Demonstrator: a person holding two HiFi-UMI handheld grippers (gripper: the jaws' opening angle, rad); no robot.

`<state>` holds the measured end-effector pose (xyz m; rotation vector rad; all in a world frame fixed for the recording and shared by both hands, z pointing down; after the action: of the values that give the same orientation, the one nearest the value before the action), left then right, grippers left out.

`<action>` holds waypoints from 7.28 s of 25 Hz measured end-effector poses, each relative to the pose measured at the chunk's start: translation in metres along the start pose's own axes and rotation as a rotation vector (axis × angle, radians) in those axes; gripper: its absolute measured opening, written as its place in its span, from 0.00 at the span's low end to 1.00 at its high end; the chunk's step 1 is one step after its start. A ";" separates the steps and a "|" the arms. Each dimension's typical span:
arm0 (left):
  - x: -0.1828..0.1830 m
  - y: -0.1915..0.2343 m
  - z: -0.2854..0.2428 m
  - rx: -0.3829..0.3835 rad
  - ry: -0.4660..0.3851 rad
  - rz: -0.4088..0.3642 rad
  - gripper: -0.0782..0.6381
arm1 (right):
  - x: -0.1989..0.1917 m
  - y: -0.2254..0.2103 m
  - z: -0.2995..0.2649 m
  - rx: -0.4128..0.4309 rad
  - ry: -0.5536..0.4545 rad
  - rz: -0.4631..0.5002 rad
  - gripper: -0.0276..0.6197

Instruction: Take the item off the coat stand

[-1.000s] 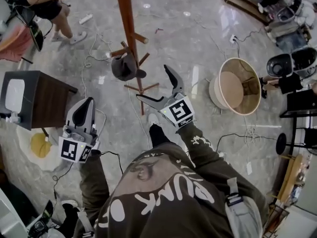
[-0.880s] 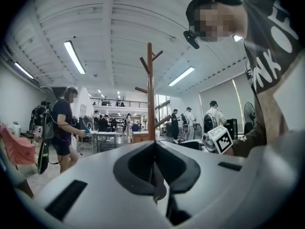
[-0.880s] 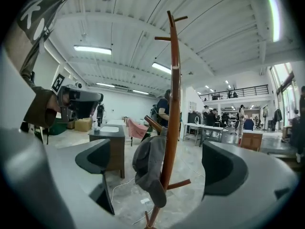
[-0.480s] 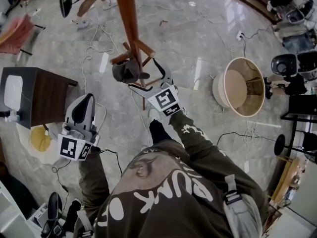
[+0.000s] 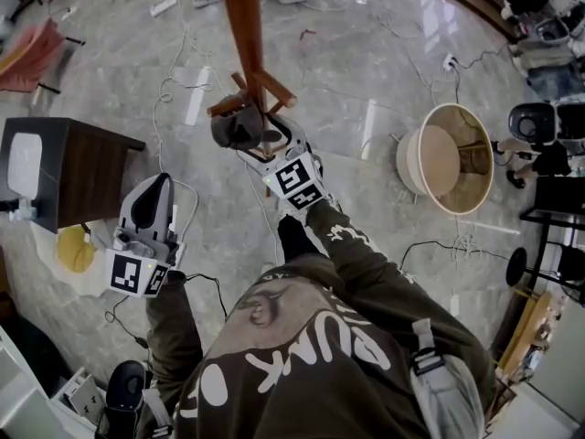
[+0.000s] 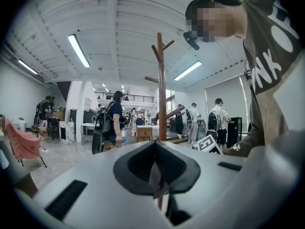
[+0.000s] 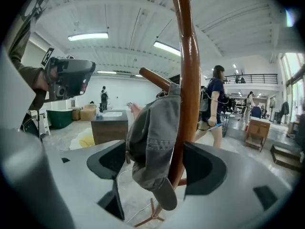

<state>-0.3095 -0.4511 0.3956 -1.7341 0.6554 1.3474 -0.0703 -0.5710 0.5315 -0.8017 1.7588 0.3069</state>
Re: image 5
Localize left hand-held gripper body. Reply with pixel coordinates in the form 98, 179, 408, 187
105, 225, 186, 300

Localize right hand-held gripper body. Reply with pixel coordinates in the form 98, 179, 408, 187
261, 140, 335, 213

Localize dark grey cap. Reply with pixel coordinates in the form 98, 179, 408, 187
209, 92, 284, 152

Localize brown wooden coat rack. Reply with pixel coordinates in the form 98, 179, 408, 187
206, 0, 299, 198

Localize person's left forearm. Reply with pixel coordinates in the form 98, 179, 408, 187
144, 270, 205, 383

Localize person's right forearm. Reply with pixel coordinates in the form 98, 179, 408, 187
303, 198, 415, 302

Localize egg-shaped white yellow beanbag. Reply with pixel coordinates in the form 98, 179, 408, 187
28, 219, 134, 299

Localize dark wooden side table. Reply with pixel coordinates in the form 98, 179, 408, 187
0, 116, 148, 235

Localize person's right leg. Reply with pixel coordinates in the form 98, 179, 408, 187
276, 213, 322, 265

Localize white crumpled cloth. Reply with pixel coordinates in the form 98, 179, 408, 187
8, 197, 38, 221

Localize white tray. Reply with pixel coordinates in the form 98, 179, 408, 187
7, 132, 44, 201

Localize dark round container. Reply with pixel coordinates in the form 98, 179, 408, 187
104, 359, 155, 439

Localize white cardboard box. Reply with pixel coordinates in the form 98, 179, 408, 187
48, 366, 110, 423

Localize round cream basket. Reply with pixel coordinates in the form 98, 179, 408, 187
394, 102, 496, 216

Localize pink chair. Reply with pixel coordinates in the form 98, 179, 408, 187
0, 16, 88, 95

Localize white power strip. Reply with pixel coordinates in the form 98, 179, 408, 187
149, 0, 180, 19

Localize person's brown printed shirt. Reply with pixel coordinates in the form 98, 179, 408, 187
136, 270, 499, 439

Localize grey double bin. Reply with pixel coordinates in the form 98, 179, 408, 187
507, 100, 585, 145
533, 15, 573, 48

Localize black round-base stool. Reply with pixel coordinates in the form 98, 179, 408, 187
505, 226, 585, 293

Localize black desk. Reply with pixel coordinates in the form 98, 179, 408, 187
519, 175, 585, 228

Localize coiled white cable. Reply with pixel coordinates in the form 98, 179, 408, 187
449, 225, 477, 265

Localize grey backpack strap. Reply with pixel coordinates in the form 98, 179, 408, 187
408, 317, 486, 439

